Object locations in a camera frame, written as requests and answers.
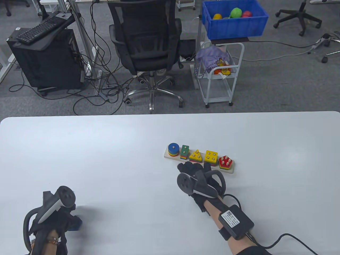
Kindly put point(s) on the person's right hand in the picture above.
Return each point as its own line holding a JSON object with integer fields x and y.
{"x": 191, "y": 166}

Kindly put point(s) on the person's left hand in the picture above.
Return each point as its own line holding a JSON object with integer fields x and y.
{"x": 59, "y": 220}

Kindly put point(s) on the yellow triangle block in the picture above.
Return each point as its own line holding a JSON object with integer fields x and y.
{"x": 192, "y": 157}

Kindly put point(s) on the green rectangle block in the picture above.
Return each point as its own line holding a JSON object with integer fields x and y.
{"x": 183, "y": 152}

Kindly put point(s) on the blue pentagon block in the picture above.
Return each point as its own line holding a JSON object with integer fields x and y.
{"x": 77, "y": 224}

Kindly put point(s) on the yellow circle block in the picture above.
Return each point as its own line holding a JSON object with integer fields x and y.
{"x": 174, "y": 154}

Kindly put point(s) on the yellow square block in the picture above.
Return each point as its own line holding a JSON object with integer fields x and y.
{"x": 211, "y": 156}

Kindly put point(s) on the wooden board with posts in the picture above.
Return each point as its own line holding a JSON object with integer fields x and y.
{"x": 166, "y": 156}

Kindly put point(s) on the blue circle block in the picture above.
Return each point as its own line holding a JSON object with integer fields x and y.
{"x": 171, "y": 148}

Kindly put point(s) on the red pentagon block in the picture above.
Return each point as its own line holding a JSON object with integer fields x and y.
{"x": 221, "y": 162}

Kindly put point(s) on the person's left forearm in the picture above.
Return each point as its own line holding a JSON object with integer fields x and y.
{"x": 50, "y": 248}

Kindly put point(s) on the person's right forearm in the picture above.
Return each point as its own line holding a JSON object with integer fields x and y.
{"x": 233, "y": 244}

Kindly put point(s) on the grey tracking controller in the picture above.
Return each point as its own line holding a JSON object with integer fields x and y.
{"x": 66, "y": 196}
{"x": 186, "y": 183}

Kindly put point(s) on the white metal cart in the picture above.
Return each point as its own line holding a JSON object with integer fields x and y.
{"x": 212, "y": 76}

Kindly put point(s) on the orange yellow toy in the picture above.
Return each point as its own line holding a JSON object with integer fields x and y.
{"x": 223, "y": 69}

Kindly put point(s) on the purple cloth bag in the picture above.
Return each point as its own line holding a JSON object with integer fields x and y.
{"x": 209, "y": 54}

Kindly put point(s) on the black floor box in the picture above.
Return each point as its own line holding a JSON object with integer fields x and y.
{"x": 187, "y": 49}

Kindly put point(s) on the dark flat board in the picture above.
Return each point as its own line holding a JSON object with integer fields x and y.
{"x": 229, "y": 40}

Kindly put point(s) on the black mesh office chair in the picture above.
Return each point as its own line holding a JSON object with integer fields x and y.
{"x": 146, "y": 39}

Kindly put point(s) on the blue plastic crate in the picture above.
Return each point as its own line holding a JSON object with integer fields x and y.
{"x": 233, "y": 29}

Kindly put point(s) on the orange toy fruit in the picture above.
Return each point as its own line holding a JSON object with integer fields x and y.
{"x": 217, "y": 16}

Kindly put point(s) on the black computer tower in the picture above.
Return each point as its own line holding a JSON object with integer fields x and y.
{"x": 47, "y": 66}

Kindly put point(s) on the green toy fruit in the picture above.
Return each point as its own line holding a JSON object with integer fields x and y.
{"x": 236, "y": 12}

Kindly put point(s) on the red toy fruit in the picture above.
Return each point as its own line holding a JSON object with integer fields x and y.
{"x": 247, "y": 13}

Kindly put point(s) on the small white cart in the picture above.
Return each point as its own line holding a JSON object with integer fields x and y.
{"x": 186, "y": 3}

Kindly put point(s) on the chair leg with caster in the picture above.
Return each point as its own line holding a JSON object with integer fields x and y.
{"x": 324, "y": 59}

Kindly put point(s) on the white power strip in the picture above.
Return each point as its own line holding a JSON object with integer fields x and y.
{"x": 320, "y": 42}

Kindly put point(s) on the black swivel office chair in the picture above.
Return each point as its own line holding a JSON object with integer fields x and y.
{"x": 301, "y": 13}

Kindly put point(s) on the black keyboard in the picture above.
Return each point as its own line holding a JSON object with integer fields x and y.
{"x": 39, "y": 28}

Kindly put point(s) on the black chair base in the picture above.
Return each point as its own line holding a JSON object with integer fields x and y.
{"x": 8, "y": 8}

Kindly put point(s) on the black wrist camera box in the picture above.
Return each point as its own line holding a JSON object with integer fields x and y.
{"x": 236, "y": 220}

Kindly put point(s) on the white desk frame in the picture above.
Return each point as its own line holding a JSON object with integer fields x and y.
{"x": 97, "y": 79}

